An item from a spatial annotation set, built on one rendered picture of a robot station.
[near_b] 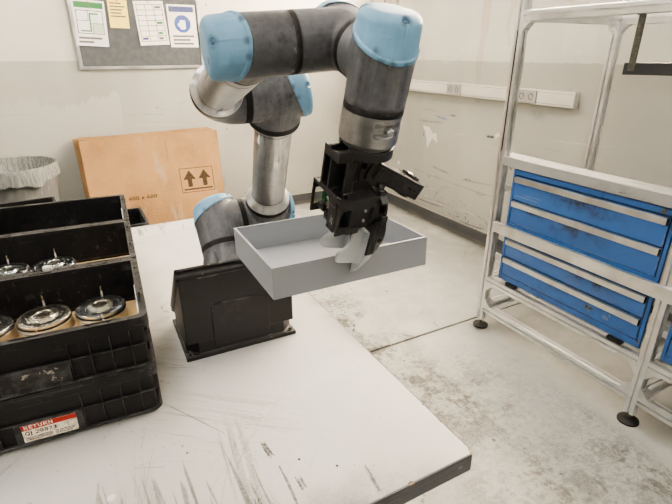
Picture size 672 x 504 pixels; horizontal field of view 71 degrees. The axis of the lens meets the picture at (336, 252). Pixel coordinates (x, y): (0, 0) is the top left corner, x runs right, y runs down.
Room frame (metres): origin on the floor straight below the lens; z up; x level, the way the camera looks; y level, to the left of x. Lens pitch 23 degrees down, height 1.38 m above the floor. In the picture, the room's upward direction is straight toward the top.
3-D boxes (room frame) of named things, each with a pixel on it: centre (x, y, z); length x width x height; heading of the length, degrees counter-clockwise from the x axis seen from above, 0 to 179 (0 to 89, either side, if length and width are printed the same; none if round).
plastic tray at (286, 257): (0.75, 0.01, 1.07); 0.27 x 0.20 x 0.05; 117
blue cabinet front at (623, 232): (1.85, -1.00, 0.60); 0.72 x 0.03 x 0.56; 28
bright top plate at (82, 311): (0.92, 0.52, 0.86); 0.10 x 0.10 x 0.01
